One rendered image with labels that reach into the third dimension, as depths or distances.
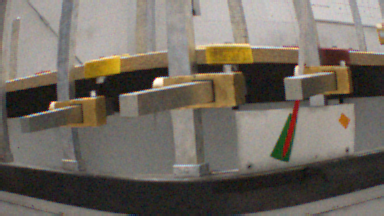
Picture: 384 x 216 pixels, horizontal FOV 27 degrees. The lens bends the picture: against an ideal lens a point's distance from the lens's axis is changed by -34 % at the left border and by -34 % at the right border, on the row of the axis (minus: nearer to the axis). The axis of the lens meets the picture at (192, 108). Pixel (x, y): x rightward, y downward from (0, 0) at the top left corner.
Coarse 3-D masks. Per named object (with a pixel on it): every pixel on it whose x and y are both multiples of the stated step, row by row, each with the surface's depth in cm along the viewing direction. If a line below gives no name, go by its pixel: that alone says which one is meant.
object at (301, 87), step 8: (320, 72) 170; (288, 80) 145; (296, 80) 145; (304, 80) 147; (312, 80) 152; (320, 80) 158; (328, 80) 166; (288, 88) 146; (296, 88) 145; (304, 88) 146; (312, 88) 152; (320, 88) 158; (328, 88) 165; (288, 96) 146; (296, 96) 145; (304, 96) 146; (312, 96) 151
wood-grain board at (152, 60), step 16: (256, 48) 197; (272, 48) 196; (288, 48) 195; (128, 64) 207; (144, 64) 205; (160, 64) 204; (352, 64) 189; (368, 64) 187; (16, 80) 220; (32, 80) 217; (48, 80) 215
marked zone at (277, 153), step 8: (288, 120) 178; (296, 120) 177; (288, 128) 178; (280, 136) 179; (280, 144) 179; (272, 152) 179; (280, 152) 179; (288, 152) 178; (280, 160) 179; (288, 160) 178
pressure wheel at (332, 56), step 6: (324, 48) 181; (330, 48) 180; (336, 48) 180; (342, 48) 180; (324, 54) 182; (330, 54) 180; (336, 54) 180; (342, 54) 180; (348, 54) 181; (324, 60) 182; (330, 60) 180; (336, 60) 180; (342, 60) 180; (348, 60) 181; (336, 66) 182; (342, 96) 183; (342, 102) 183
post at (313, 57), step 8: (296, 0) 175; (296, 8) 176; (296, 16) 176; (312, 16) 176; (312, 24) 175; (312, 32) 175; (312, 40) 175; (312, 48) 175; (320, 48) 177; (312, 56) 175; (320, 56) 176; (312, 64) 176; (320, 64) 175; (320, 96) 176; (312, 104) 176; (320, 104) 176
